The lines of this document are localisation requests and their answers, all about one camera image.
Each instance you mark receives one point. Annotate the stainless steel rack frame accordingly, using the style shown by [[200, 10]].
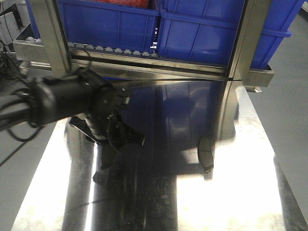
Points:
[[53, 54]]

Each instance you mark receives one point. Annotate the large blue plastic bin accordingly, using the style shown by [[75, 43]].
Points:
[[205, 30]]

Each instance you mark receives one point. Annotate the grey brake pad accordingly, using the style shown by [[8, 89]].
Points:
[[205, 151], [109, 156]]

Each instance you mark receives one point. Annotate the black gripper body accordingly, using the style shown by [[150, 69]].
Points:
[[103, 123]]

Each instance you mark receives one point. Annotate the blue plastic bin left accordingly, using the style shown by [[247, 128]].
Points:
[[109, 25]]

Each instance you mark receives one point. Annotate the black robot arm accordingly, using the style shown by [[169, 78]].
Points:
[[92, 103]]

